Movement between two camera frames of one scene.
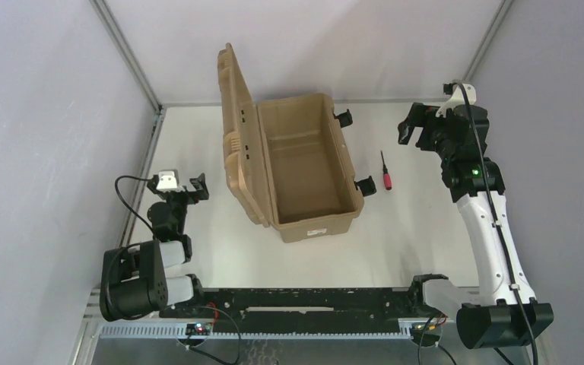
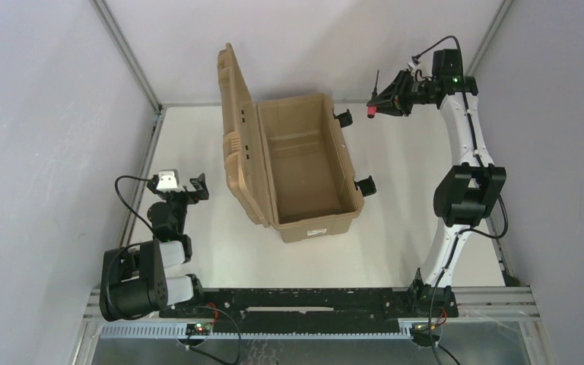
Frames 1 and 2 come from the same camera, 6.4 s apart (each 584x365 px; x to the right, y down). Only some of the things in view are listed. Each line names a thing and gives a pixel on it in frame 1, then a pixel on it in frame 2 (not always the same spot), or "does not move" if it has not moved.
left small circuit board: [198, 328] does not move
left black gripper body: [191, 194] does not move
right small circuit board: [431, 335] does not move
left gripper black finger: [201, 188] does not move
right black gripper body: [427, 128] → [404, 92]
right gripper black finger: [405, 128] → [386, 101]
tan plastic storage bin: [286, 163] does not move
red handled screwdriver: [386, 176] → [372, 106]
